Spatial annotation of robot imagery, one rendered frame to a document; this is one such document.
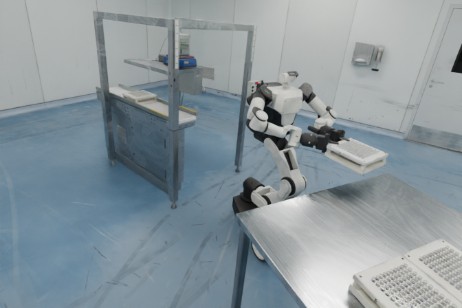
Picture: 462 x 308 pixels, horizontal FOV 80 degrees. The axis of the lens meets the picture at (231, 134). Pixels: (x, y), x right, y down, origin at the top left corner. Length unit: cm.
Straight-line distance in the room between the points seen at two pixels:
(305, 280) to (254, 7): 547
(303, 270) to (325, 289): 9
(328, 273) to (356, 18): 473
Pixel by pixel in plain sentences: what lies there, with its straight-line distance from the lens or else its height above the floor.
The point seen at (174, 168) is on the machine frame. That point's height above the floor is 44.
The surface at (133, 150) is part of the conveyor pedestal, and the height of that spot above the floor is 28.
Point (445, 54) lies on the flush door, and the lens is 541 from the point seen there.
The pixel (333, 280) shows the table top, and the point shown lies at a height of 85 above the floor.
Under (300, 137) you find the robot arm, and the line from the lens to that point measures 173.
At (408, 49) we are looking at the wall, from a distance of 539.
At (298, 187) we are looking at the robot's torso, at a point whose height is 59.
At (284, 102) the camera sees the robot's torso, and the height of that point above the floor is 118.
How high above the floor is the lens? 167
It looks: 23 degrees down
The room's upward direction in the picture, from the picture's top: 5 degrees clockwise
